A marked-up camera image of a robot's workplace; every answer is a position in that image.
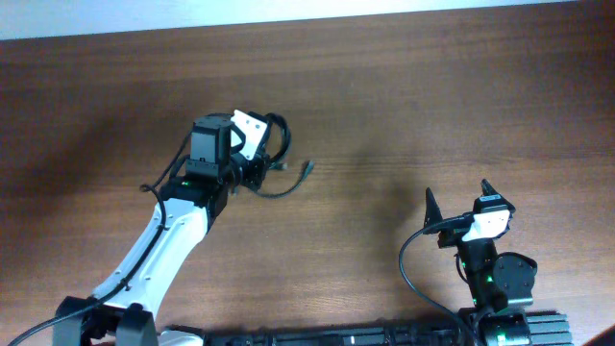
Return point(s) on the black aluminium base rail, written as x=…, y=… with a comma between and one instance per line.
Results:
x=547, y=328

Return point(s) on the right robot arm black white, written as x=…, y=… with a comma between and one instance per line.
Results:
x=500, y=284

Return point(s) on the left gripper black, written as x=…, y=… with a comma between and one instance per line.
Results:
x=255, y=169

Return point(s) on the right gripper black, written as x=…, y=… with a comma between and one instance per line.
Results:
x=452, y=235

